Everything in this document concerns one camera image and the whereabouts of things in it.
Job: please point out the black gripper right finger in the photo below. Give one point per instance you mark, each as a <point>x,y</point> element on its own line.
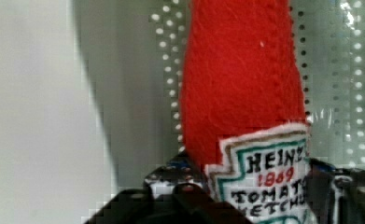
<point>336,195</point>

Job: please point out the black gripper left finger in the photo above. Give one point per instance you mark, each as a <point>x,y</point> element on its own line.
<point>174,193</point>

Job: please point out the red plush ketchup bottle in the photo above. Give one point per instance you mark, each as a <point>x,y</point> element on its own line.
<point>242,109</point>

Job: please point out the green oval strainer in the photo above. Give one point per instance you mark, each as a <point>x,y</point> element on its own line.
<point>133,52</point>

